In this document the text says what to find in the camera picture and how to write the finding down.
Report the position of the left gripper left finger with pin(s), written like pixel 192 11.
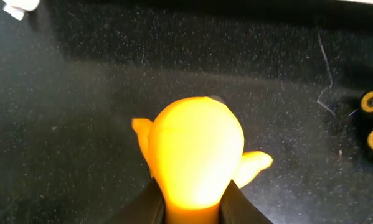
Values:
pixel 149 207

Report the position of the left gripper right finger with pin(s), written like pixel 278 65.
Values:
pixel 236 208

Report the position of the orange rubber dinosaur toy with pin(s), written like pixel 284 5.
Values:
pixel 195 149

